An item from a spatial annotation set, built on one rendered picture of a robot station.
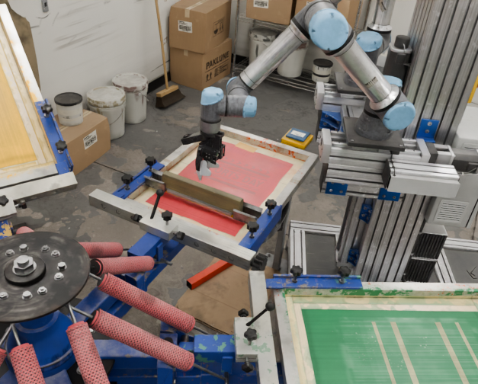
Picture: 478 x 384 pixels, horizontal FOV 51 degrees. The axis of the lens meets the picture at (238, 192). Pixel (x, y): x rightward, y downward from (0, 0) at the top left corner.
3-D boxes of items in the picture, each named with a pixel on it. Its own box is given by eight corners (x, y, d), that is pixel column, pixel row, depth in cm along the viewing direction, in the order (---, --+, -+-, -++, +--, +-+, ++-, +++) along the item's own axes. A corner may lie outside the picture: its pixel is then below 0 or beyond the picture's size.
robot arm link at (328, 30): (409, 100, 188) (324, -8, 162) (425, 120, 176) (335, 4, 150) (383, 121, 192) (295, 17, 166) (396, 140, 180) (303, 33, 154)
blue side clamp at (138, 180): (155, 172, 222) (155, 159, 218) (165, 176, 220) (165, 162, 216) (112, 207, 200) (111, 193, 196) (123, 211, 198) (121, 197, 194)
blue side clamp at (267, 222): (269, 214, 204) (271, 200, 200) (280, 218, 202) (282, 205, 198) (235, 257, 181) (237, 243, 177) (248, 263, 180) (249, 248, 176)
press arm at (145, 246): (156, 233, 181) (156, 222, 178) (171, 239, 179) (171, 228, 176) (127, 261, 168) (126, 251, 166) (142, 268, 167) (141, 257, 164)
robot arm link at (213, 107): (226, 95, 168) (201, 94, 167) (224, 124, 175) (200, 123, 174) (225, 86, 175) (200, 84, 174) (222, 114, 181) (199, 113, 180)
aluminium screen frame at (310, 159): (211, 128, 257) (211, 121, 255) (318, 161, 238) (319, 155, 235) (113, 206, 198) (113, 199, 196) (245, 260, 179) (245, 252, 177)
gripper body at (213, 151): (215, 166, 182) (217, 138, 175) (194, 159, 185) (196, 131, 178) (224, 157, 188) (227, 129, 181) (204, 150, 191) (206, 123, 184)
